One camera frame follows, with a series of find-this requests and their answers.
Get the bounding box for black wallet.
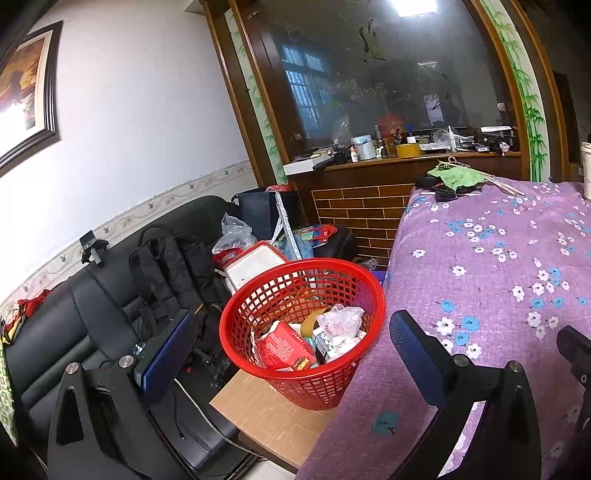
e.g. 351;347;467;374
416;176;458;203

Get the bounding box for clear plastic bag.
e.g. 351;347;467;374
211;212;257;254

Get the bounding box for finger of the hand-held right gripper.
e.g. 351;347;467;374
556;325;591;398

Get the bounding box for dark tote bag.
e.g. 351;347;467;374
231;187;301;243

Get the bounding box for white cartoon cup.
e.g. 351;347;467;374
579;142;591;200

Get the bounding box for red framed white box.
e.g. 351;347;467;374
224;241;289;296

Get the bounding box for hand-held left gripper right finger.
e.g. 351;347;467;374
389;309;542;480

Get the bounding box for torn red box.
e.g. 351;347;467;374
256;322;317;371

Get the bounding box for white plastic bag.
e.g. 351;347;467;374
316;303;365;356

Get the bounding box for framed wall picture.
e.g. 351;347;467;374
0;21;63;178

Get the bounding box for black backpack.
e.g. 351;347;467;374
128;227;232;324

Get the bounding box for blue and red bag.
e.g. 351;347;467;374
277;224;338;261

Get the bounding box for white roll container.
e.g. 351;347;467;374
351;135;377;161

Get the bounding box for red cloth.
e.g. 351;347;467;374
16;298;51;319

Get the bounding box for green patterned cloth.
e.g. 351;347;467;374
0;342;19;444

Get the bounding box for long bamboo sticks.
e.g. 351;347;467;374
436;157;525;197

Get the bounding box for black leather sofa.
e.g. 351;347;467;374
0;196;287;480

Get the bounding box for small black camera mount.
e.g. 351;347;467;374
79;234;110;266

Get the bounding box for red plastic basket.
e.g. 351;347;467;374
219;258;386;411

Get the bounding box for white cable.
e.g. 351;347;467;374
173;378;241;448

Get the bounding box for bamboo painted pillar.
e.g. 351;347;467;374
480;0;550;183

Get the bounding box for black round bag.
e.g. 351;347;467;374
323;226;358;264

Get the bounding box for white flat box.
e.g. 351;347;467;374
283;154;333;176

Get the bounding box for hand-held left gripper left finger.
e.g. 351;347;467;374
46;308;199;480

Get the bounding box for purple floral tablecloth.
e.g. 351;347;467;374
295;180;591;480

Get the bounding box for brown cardboard sheet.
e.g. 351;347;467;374
210;369;338;474

